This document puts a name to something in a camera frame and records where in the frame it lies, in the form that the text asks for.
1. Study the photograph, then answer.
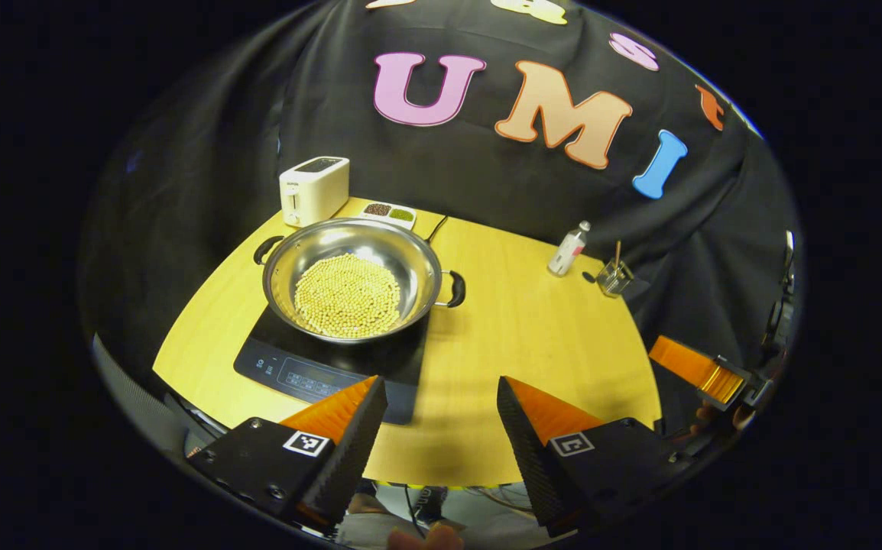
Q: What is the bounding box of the pile of soybeans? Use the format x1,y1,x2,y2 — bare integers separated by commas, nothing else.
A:
293,254,402,339

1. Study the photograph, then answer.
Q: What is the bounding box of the white toaster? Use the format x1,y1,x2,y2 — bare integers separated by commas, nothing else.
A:
279,156,351,228

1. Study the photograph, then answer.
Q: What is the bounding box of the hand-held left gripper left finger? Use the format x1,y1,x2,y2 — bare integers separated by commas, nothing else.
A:
185,374,388,535

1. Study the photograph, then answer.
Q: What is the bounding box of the steel pot with black handles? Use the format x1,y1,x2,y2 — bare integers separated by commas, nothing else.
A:
253,218,467,345

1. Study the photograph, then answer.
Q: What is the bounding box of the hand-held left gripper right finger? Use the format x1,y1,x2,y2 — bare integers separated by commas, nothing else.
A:
496,376,698,538

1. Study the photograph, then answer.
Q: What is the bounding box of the small wire basket holder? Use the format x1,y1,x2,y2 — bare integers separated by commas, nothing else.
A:
596,258,635,297

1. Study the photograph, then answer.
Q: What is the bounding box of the grey chair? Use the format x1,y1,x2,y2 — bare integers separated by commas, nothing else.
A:
93,335,191,455

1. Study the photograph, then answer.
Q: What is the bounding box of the black induction cooktop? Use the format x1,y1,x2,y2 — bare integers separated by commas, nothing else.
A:
233,302,430,425

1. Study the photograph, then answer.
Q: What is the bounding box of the white divided dish of beans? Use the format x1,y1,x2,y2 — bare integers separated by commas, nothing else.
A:
359,201,417,230

